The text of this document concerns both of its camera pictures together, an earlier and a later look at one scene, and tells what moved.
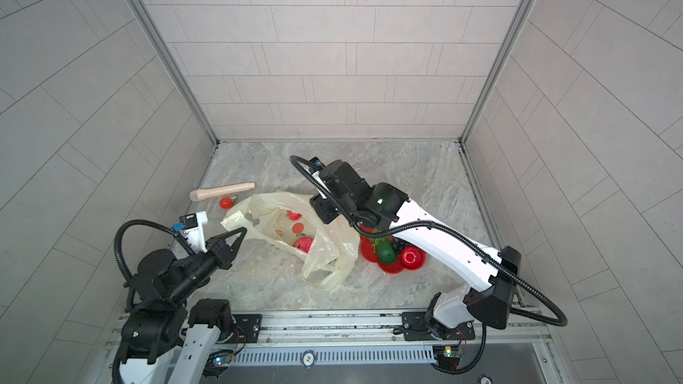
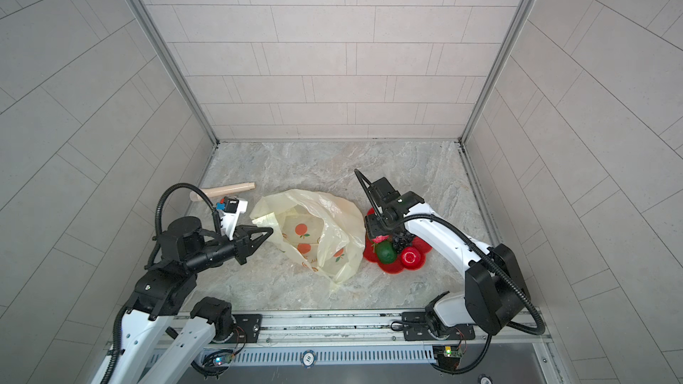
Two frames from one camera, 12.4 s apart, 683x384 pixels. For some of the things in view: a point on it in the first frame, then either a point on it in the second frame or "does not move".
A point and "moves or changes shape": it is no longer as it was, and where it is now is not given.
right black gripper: (323, 208) -> (373, 228)
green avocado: (386, 252) does not move
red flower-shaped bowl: (411, 258) does not move
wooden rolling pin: (203, 194) does not move
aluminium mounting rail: (381, 327) does not move
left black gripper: (222, 253) -> (244, 244)
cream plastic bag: (288, 220) moves or changes shape
